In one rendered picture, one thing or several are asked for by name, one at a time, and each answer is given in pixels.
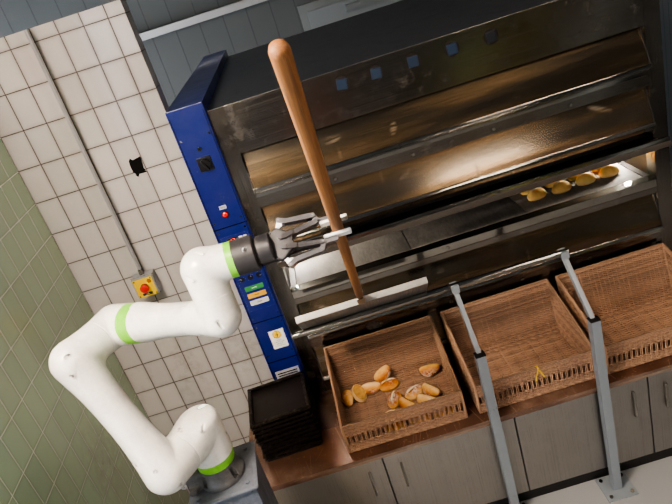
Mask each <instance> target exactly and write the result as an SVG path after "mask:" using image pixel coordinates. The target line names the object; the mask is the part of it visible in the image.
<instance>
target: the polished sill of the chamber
mask: <svg viewBox="0 0 672 504"><path fill-rule="evenodd" d="M656 186H657V181H656V178H654V177H652V176H650V175H648V176H645V177H642V178H639V179H636V180H632V181H629V182H626V183H623V184H620V185H616V186H613V187H610V188H607V189H604V190H600V191H597V192H594V193H591V194H588V195H584V196H581V197H578V198H575V199H572V200H568V201H565V202H562V203H559V204H556V205H552V206H549V207H546V208H543V209H540V210H536V211H533V212H530V213H527V214H524V215H520V216H517V217H514V218H511V219H508V220H504V221H501V222H498V223H495V224H492V225H488V226H485V227H482V228H479V229H476V230H472V231H469V232H466V233H463V234H460V235H456V236H453V237H450V238H447V239H444V240H440V241H437V242H434V243H431V244H428V245H424V246H421V247H418V248H415V249H412V250H408V251H405V252H402V253H399V254H396V255H392V256H389V257H386V258H383V259H380V260H376V261H373V262H370V263H367V264H363V265H360V266H357V267H356V271H357V274H358V278H359V279H361V278H364V277H367V276H371V275H374V274H377V273H380V272H383V271H387V270H390V269H393V268H396V267H399V266H403V265H406V264H409V263H412V262H415V261H419V260H422V259H425V258H428V257H431V256H435V255H438V254H441V253H444V252H448V251H451V250H454V249H457V248H460V247H464V246H467V245H470V244H473V243H476V242H480V241H483V240H486V239H489V238H492V237H496V236H499V235H502V234H505V233H508V232H512V231H515V230H518V229H521V228H524V227H528V226H531V225H534V224H537V223H541V222H544V221H547V220H550V219H553V218H557V217H560V216H563V215H566V214H569V213H573V212H576V211H579V210H582V209H585V208H589V207H592V206H595V205H598V204H601V203H605V202H608V201H611V200H614V199H617V198H621V197H624V196H627V195H630V194H633V193H637V192H640V191H643V190H646V189H650V188H653V187H656ZM348 282H351V281H350V279H349V276H348V273H347V270H344V271H341V272H338V273H335V274H331V275H328V276H325V277H322V278H319V279H315V280H312V281H309V282H306V283H303V284H299V285H296V286H293V287H291V293H292V296H293V298H294V299H297V298H300V297H303V296H306V295H310V294H313V293H316V292H319V291H322V290H326V289H329V288H332V287H335V286H339V285H342V284H345V283H348Z"/></svg>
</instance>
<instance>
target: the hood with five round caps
mask: <svg viewBox="0 0 672 504"><path fill-rule="evenodd" d="M640 26H644V14H643V1H642V0H555V1H552V2H549V3H546V4H543V5H540V6H537V7H533V8H530V9H527V10H524V11H521V12H518V13H515V14H512V15H508V16H505V17H502V18H499V19H496V20H493V21H490V22H486V23H483V24H480V25H477V26H474V27H471V28H468V29H464V30H461V31H458V32H455V33H452V34H449V35H446V36H443V37H439V38H436V39H433V40H430V41H427V42H424V43H421V44H417V45H414V46H411V47H408V48H405V49H402V50H399V51H395V52H392V53H389V54H386V55H383V56H380V57H377V58H374V59H370V60H367V61H364V62H361V63H358V64H355V65H352V66H348V67H345V68H342V69H339V70H336V71H333V72H330V73H326V74H323V75H320V76H317V77H314V78H311V79H308V80H305V81H301V84H302V88H303V91H304V94H305V98H306V101H307V105H308V108H309V111H310V115H311V118H312V122H313V125H314V128H315V130H316V129H319V128H322V127H325V126H328V125H332V124H335V123H338V122H341V121H344V120H347V119H350V118H354V117H357V116H360V115H363V114H366V113H369V112H372V111H376V110H379V109H382V108H385V107H388V106H391V105H395V104H398V103H401V102H404V101H407V100H410V99H413V98H417V97H420V96H423V95H426V94H429V93H432V92H436V91H439V90H442V89H445V88H448V87H451V86H454V85H458V84H461V83H464V82H467V81H470V80H473V79H477V78H480V77H483V76H486V75H489V74H492V73H495V72H499V71H502V70H505V69H508V68H511V67H514V66H518V65H521V64H524V63H527V62H530V61H533V60H536V59H540V58H543V57H546V56H549V55H552V54H555V53H559V52H562V51H565V50H568V49H571V48H574V47H577V46H581V45H584V44H587V43H590V42H593V41H596V40H600V39H603V38H606V37H609V36H612V35H615V34H618V33H622V32H625V31H628V30H631V29H634V28H637V27H640ZM223 108H224V111H225V113H226V116H227V119H228V122H229V124H230V127H231V130H232V133H233V135H234V138H235V141H236V143H237V146H238V149H239V152H240V153H243V152H246V151H250V150H253V149H256V148H259V147H262V146H265V145H268V144H272V143H275V142H278V141H281V140H284V139H287V138H291V137H294V136H297V132H296V129H295V127H294V124H293V121H292V118H291V115H290V113H289V110H288V107H287V104H286V102H285V99H284V96H283V93H282V91H281V88H279V89H276V90H273V91H270V92H267V93H264V94H261V95H257V96H254V97H251V98H248V99H245V100H242V101H239V102H236V103H232V104H229V105H226V106H223Z"/></svg>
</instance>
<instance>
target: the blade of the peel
mask: <svg viewBox="0 0 672 504"><path fill-rule="evenodd" d="M427 287H428V281H427V278H426V277H423V278H420V279H417V280H413V281H410V282H407V283H404V284H401V285H397V286H394V287H391V288H388V289H385V290H381V291H378V292H375V293H372V294H368V295H365V300H366V302H364V303H361V304H358V302H357V300H356V299H352V300H349V301H346V302H343V303H339V304H336V305H333V306H330V307H327V308H323V309H320V310H317V311H314V312H311V313H307V314H304V315H301V316H298V317H295V320H296V324H297V325H298V326H299V327H301V328H302V329H307V328H310V327H313V326H316V325H320V324H323V323H326V322H329V321H332V320H336V319H339V318H342V317H345V316H348V315H352V314H355V313H358V312H361V311H365V310H368V309H371V308H374V307H377V306H381V305H384V304H387V303H390V302H394V301H397V300H400V299H403V298H406V297H410V296H413V295H416V294H419V293H422V292H426V291H427Z"/></svg>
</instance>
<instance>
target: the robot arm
mask: <svg viewBox="0 0 672 504"><path fill-rule="evenodd" d="M307 221H309V222H307ZM302 222H307V223H305V224H303V225H301V226H299V227H297V228H294V229H291V230H289V231H285V230H282V229H280V228H283V227H284V226H288V225H293V224H297V223H302ZM319 225H320V226H321V227H325V226H328V225H330V223H329V221H328V218H327V216H324V217H321V218H318V217H317V216H316V215H315V214H314V213H313V212H312V213H307V214H303V215H298V216H293V217H289V218H279V217H278V218H276V228H275V229H273V230H272V231H271V232H268V233H264V234H261V235H258V236H255V237H254V239H253V237H252V235H246V236H243V237H240V238H237V239H234V240H230V241H227V242H224V243H220V244H216V245H211V246H200V247H196V248H193V249H191V250H190V251H188V252H187V253H186V254H185V255H184V257H183V259H182V261H181V264H180V273H181V277H182V279H183V281H184V283H185V285H186V287H187V289H188V291H189V293H190V295H191V298H192V299H193V300H191V301H184V302H174V303H151V302H136V303H119V304H111V305H108V306H105V307H104V308H102V309H101V310H100V311H99V312H98V313H97V314H96V315H95V316H94V317H93V318H92V319H91V320H90V321H89V322H88V323H86V324H85V325H84V326H83V327H81V328H80V329H79V330H78V331H76V332H75V333H74V334H72V335H71V336H69V337H68V338H66V339H65V340H63V341H62V342H60V343H59V344H58V345H56V346H55V347H54V349H53V350H52V352H51V354H50V356H49V369H50V372H51V374H52V375H53V377H54V378H55V379H56V380H57V381H59V382H60V383H61V384H62V385H63V386H64V387H65V388H67V389H68V390H69V391H70V392H71V393H72V394H73V395H74V396H75V397H76V398H78V399H79V400H80V401H81V402H82V403H83V404H84V405H85V406H86V407H87V409H88V410H89V411H90V412H91V413H92V414H93V415H94V416H95V417H96V418H97V419H98V420H99V421H100V423H101V424H102V425H103V426H104V427H105V428H106V430H107V431H108V432H109V433H110V434H111V436H112V437H113V438H114V439H115V441H116V442H117V443H118V445H119V446H120V447H121V449H122V450H123V451H124V453H125V454H126V455H127V457H128V458H129V460H130V461H131V463H132V464H133V466H134V467H135V469H136V470H137V472H138V473H139V475H140V477H141V478H142V480H143V482H144V483H145V485H146V486H147V488H148V489H149V490H150V491H152V492H153V493H155V494H158V495H170V494H173V493H175V492H177V491H179V490H180V489H182V490H186V489H187V488H188V490H189V492H190V495H191V496H192V497H193V496H196V495H198V494H199V493H200V492H201V491H202V490H203V489H204V490H205V491H207V492H212V493H214V492H220V491H224V490H226V489H228V488H230V487H231V486H233V485H234V484H235V483H237V482H238V481H239V479H240V478H241V477H242V475H243V473H244V471H245V463H244V460H243V458H242V457H241V456H240V455H238V454H236V453H235V452H234V450H233V444H232V442H231V440H230V438H229V435H228V433H227V431H226V429H225V427H224V424H223V422H222V420H221V418H220V416H219V414H218V412H217V410H216V409H215V408H214V407H213V406H211V405H208V404H200V405H196V406H193V407H191V408H189V409H188V410H186V411H185V412H184V413H183V414H182V415H181V416H180V417H179V419H178V420H177V422H176V423H175V425H174V426H173V428H172V430H171V431H170V433H169V434H168V435H167V436H166V437H165V436H164V435H163V434H162V433H161V432H160V431H159V430H158V429H157V428H156V427H155V426H154V425H153V424H152V423H151V422H150V421H149V420H148V419H147V418H146V417H145V415H144V414H143V413H142V412H141V411H140V410H139V409H138V408H137V406H136V405H135V404H134V403H133V402H132V400H131V399H130V398H129V397H128V395H127V394H126V393H125V392H124V390H123V389H122V388H121V386H120V385H119V384H118V382H117V381H116V380H115V378H114V377H113V375H112V374H111V372H110V371H109V370H108V368H107V366H106V360H107V358H108V356H109V355H111V354H112V353H113V352H114V351H116V350H117V349H119V348H120V347H121V346H123V345H131V344H138V343H143V344H144V342H146V343H149V342H152V341H156V340H160V339H165V338H172V337H182V336H208V337H217V338H223V337H227V336H230V335H231V334H233V333H234V332H235V331H236V330H237V329H238V328H239V326H240V324H241V321H242V311H241V308H240V306H239V304H238V301H237V299H236V297H235V295H234V292H233V290H232V287H231V284H230V280H231V279H233V278H236V277H239V276H243V275H246V274H249V273H252V272H256V271H259V270H261V269H262V264H263V265H267V264H270V263H273V262H276V261H286V263H287V264H288V265H289V267H290V268H292V269H293V268H294V267H295V266H296V265H298V264H299V263H301V262H304V261H306V260H308V259H311V258H313V257H316V256H318V255H321V254H323V253H325V252H326V245H327V244H330V243H333V242H337V241H338V240H339V238H338V237H341V236H344V235H347V234H351V233H352V230H351V228H350V227H349V228H346V229H342V230H339V231H336V232H332V233H329V234H326V235H324V238H323V239H316V240H310V241H304V242H293V238H295V237H296V236H298V235H300V234H302V233H304V232H306V231H308V230H310V229H312V228H315V227H317V226H319ZM319 246H320V247H319ZM313 247H318V248H316V249H313V250H311V251H308V252H306V253H304V254H301V255H299V256H296V257H295V258H293V257H291V258H289V256H290V255H291V254H292V253H293V251H298V250H301V249H307V248H313Z"/></svg>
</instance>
